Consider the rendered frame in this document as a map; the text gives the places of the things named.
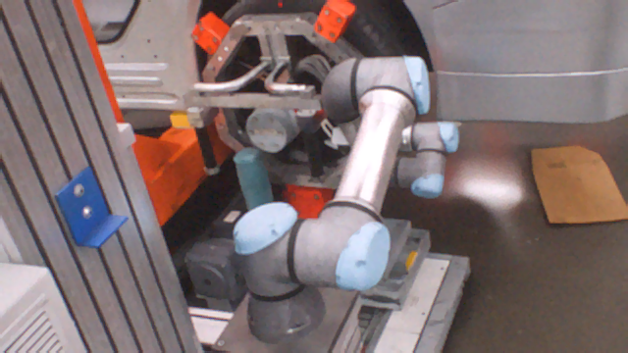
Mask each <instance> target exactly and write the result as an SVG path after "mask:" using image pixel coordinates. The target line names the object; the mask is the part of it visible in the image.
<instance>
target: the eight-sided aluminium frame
mask: <svg viewBox="0 0 628 353"><path fill-rule="evenodd" d="M318 19H319V17H318V16H317V15H316V14H315V13H306V12H304V13H296V14H269V15H253V14H252V15H244V16H242V17H241V18H240V19H239V20H238V21H237V22H235V23H234V25H233V27H232V28H231V29H230V30H229V32H228V34H227V35H226V37H225V38H224V40H223V41H222V43H221V45H220V46H219V48H218V49H217V51H216V52H215V54H214V56H213V57H212V59H211V60H210V62H209V64H208V66H206V67H205V70H204V72H203V73H202V74H203V78H204V83H212V84H216V83H226V82H227V80H226V76H225V73H224V69H225V68H226V66H227V65H228V63H229V62H230V61H231V60H232V58H233V57H234V55H235V54H236V52H237V50H238V49H239V47H240V44H241V43H242V41H243V40H244V38H245V37H246V36H247V35H258V34H259V33H267V35H268V34H277V33H284V34H303V35H304V36H305V37H307V38H308V39H309V40H310V41H311V42H312V43H313V44H315V45H316V46H317V47H318V48H319V49H320V50H322V51H323V52H324V53H325V54H326V55H327V56H329V57H330V58H331V60H332V61H333V62H335V63H337V64H338V63H340V62H344V61H346V60H350V59H366V58H365V57H364V56H363V55H362V54H361V53H360V52H359V51H358V50H357V49H356V48H355V47H353V46H352V45H351V44H350V43H349V42H348V41H346V40H345V39H344V38H343V37H342V36H341V37H340V38H339V39H338V40H337V41H336V42H335V43H333V42H332V41H331V40H329V39H328V38H326V37H325V36H323V35H322V34H320V33H319V32H317V31H316V30H314V26H315V24H316V23H317V21H318ZM315 34H316V35H317V36H316V35H315ZM328 45H329V46H330V47H329V46H328ZM345 50H346V51H347V52H346V51H345ZM218 108H219V112H220V113H219V114H218V115H217V116H216V117H215V118H214V121H215V123H216V127H217V132H218V133H219V137H220V139H222V140H223V141H224V142H225V144H226V145H229V146H230V147H231V148H232V149H233V150H235V151H236V152H238V151H240V150H243V149H247V148H256V149H259V148H258V147H257V146H255V145H254V144H253V143H252V141H251V140H250V139H249V137H248V135H247V133H246V132H245V131H244V130H243V129H242V128H241V127H240V126H239V125H238V123H237V120H236V113H235V109H234V108H233V107H218ZM259 150H261V149H259ZM262 151H263V157H264V161H265V164H266V168H267V171H268V175H269V179H270V180H271V181H272V183H278V184H282V182H284V183H288V184H295V185H306V186H318V187H328V188H329V189H330V188H338V187H339V184H340V179H341V177H342V174H343V171H344V169H345V166H346V163H347V160H348V157H349V155H348V156H347V157H346V158H345V160H344V161H343V162H342V163H341V164H340V165H339V166H338V167H337V168H332V167H324V171H325V172H326V174H327V179H326V180H325V181H323V182H319V183H315V182H312V181H311V179H310V174H311V173H310V169H309V166H304V165H291V164H284V163H282V162H281V161H279V160H278V159H277V158H276V157H275V156H274V155H272V153H271V152H270V151H266V150H262Z"/></svg>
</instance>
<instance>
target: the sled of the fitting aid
mask: <svg viewBox="0 0 628 353"><path fill-rule="evenodd" d="M429 248H430V239H429V232H428V231H427V230H425V229H417V228H412V229H411V232H410V234H409V236H408V238H407V239H406V241H405V243H404V245H403V247H402V249H401V251H400V253H399V255H398V257H397V259H396V261H395V263H394V265H393V267H392V271H391V273H390V275H389V277H388V279H387V281H386V282H383V281H378V283H377V284H376V285H375V286H373V287H372V288H369V289H368V290H361V294H360V295H361V299H362V304H363V305H369V306H376V307H382V308H389V309H395V310H399V311H400V310H401V308H402V306H403V304H404V302H405V301H406V298H407V296H408V294H409V292H410V290H411V287H412V285H413V283H414V281H415V279H416V277H417V275H418V273H419V271H420V270H421V267H422V265H423V263H424V261H425V256H426V254H427V252H428V250H429Z"/></svg>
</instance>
